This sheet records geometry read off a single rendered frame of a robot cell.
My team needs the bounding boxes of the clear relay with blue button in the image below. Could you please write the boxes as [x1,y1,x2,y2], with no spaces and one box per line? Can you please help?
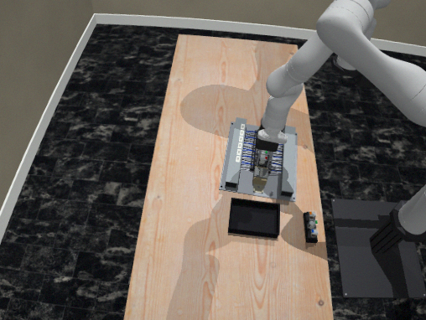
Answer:
[308,228,320,239]

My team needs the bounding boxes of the clear relay with orange button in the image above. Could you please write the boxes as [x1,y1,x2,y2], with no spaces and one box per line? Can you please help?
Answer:
[305,210,317,221]

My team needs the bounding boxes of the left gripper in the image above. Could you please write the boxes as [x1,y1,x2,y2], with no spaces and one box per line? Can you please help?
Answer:
[256,112,288,166]

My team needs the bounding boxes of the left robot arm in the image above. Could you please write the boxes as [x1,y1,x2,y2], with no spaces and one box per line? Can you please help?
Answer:
[265,0,426,235]

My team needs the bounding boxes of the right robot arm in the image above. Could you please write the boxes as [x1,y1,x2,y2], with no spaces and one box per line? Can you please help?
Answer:
[336,0,391,70]

